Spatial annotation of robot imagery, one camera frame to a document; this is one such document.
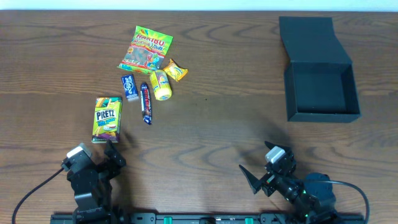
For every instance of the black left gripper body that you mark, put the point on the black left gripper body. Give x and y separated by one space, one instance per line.
100 168

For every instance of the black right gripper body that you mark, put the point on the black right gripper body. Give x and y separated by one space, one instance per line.
268 179

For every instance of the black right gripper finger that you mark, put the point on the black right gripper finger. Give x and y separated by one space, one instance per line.
254 183
270 146

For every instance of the green Pretz snack box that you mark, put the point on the green Pretz snack box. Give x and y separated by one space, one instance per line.
107 120

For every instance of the dark blue chocolate bar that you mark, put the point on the dark blue chocolate bar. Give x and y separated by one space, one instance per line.
145 103

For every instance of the black gift box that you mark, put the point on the black gift box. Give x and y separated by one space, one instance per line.
319 79

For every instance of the yellow Mentos bottle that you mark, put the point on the yellow Mentos bottle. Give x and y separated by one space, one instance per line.
160 85

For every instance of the small orange candy packet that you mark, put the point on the small orange candy packet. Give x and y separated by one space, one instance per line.
174 71

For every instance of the green Haribo gummy bag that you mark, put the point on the green Haribo gummy bag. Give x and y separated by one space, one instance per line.
146 51

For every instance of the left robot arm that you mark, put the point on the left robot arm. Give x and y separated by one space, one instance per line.
94 202

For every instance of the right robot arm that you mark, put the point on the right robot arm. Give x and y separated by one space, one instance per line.
313 200

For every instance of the blue Eclipse mint tin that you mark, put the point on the blue Eclipse mint tin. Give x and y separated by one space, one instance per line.
129 87

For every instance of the black mounting rail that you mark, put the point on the black mounting rail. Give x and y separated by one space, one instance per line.
151 218

